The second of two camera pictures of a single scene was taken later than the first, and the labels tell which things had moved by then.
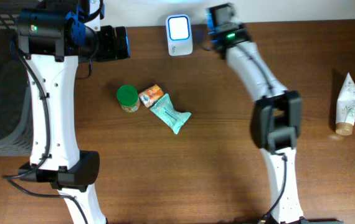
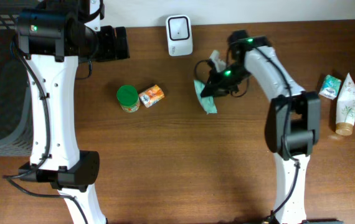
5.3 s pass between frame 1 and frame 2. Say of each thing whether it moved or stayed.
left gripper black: stayed
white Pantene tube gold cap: stayed
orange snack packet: stayed
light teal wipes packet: moved
